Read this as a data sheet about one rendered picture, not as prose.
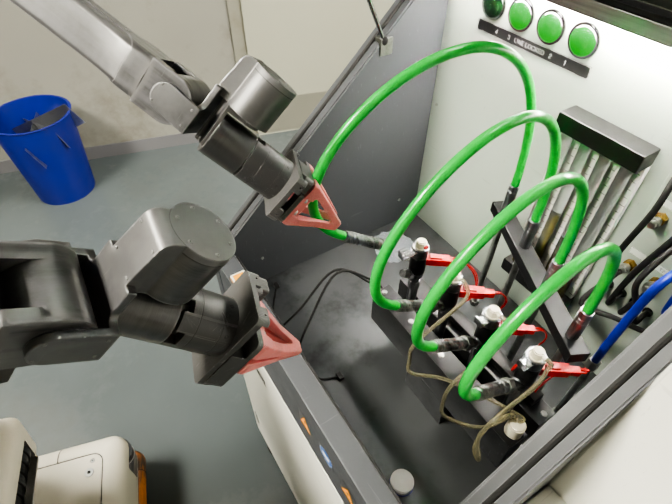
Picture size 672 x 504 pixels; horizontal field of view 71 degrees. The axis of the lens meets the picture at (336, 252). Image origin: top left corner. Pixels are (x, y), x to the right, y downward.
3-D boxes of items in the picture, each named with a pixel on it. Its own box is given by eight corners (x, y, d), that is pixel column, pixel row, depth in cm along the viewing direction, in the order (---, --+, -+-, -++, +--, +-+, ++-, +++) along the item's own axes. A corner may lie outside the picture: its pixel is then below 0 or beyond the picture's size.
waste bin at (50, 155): (113, 161, 282) (80, 81, 246) (110, 202, 256) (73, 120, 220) (35, 173, 274) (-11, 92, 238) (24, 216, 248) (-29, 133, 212)
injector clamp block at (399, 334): (368, 337, 98) (373, 291, 87) (406, 316, 102) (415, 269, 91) (485, 484, 78) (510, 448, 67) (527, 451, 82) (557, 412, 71)
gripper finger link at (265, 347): (321, 361, 48) (246, 342, 42) (278, 399, 50) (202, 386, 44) (305, 310, 52) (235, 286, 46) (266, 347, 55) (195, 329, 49)
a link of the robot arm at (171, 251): (-5, 264, 35) (16, 369, 31) (64, 154, 30) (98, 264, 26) (143, 273, 44) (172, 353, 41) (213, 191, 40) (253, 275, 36)
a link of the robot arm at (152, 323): (85, 286, 40) (78, 342, 37) (125, 235, 37) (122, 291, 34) (160, 307, 45) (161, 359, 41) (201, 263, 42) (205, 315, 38)
